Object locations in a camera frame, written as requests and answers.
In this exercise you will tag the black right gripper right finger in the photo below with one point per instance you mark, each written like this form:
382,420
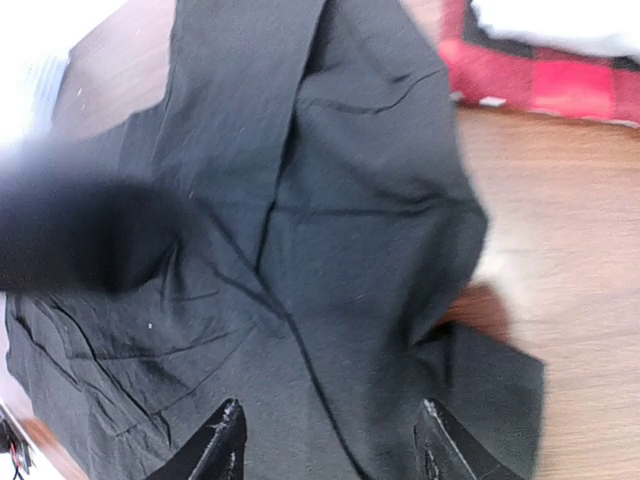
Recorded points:
446,450

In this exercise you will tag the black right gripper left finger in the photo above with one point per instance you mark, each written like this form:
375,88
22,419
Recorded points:
215,452

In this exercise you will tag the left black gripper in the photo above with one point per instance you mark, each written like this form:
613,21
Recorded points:
69,232

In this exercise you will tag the black long sleeve shirt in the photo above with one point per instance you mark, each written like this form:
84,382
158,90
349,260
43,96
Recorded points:
329,225

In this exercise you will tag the white plastic basket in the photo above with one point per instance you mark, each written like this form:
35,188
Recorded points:
30,85

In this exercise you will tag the red black plaid shirt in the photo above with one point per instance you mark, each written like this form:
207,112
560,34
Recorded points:
516,76

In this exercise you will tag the grey folded button shirt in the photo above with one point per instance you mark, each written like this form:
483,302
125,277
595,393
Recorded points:
603,28

